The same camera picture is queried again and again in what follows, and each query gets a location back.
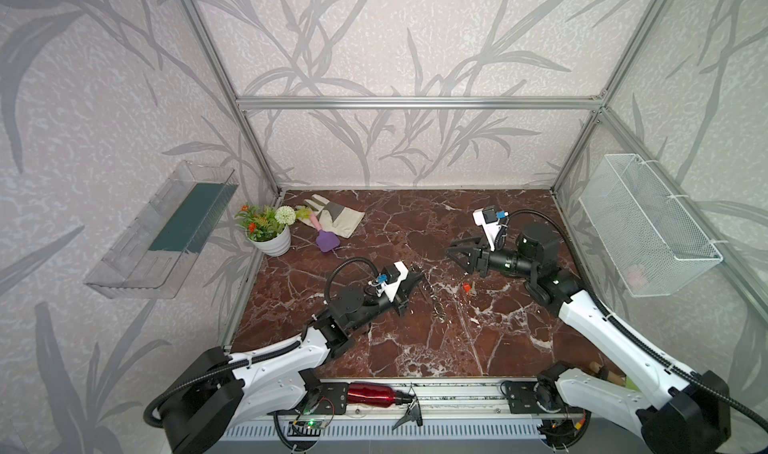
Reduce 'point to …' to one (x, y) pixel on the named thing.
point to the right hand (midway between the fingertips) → (450, 240)
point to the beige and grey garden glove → (332, 217)
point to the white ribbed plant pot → (276, 246)
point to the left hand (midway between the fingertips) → (426, 270)
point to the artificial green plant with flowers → (263, 223)
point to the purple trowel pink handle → (326, 240)
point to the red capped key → (466, 286)
